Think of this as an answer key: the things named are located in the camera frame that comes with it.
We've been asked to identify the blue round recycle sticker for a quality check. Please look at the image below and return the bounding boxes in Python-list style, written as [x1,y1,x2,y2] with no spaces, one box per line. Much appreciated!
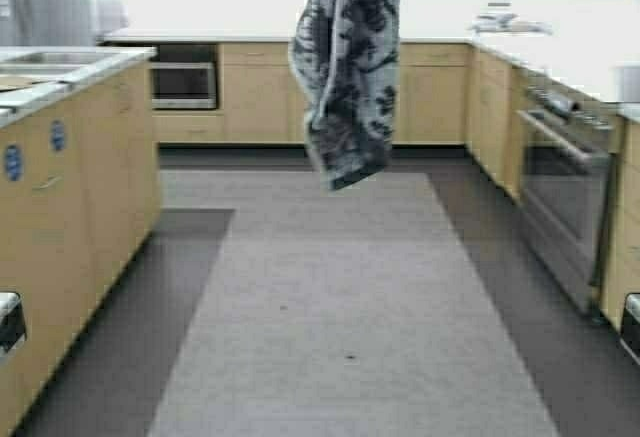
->
[50,120,66,152]

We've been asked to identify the stainless range oven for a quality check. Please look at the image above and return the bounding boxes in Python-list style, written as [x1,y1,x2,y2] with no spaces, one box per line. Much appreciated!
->
[516,70,621,316]

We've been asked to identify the black white patterned cloth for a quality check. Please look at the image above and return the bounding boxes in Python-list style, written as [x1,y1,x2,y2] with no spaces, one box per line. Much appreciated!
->
[288,0,401,192]

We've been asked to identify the robot base left corner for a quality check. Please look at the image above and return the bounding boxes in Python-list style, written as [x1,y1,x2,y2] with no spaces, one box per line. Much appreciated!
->
[0,292,27,359]

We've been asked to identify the stainless island sink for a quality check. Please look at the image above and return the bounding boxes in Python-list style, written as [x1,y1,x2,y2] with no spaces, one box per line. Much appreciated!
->
[1,52,112,77]

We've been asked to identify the grey floor rug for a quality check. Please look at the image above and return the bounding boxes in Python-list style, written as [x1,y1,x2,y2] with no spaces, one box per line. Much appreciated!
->
[149,170,558,436]

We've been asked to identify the stainless refrigerator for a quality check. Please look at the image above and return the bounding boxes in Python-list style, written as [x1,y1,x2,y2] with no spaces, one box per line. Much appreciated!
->
[1,0,94,47]

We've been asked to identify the left flat cardboard sheet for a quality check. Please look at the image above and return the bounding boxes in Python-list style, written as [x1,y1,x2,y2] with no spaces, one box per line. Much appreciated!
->
[0,75,42,93]

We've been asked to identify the robot base right corner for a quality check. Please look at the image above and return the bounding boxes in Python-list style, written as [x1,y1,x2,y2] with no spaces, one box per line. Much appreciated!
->
[620,293,640,363]

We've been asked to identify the folded patterned towel on counter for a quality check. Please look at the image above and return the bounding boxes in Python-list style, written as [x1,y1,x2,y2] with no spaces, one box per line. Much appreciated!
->
[469,12,553,35]

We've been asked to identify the built-in microwave oven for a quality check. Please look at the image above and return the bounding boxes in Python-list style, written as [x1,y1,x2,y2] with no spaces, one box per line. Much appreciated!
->
[151,42,218,111]

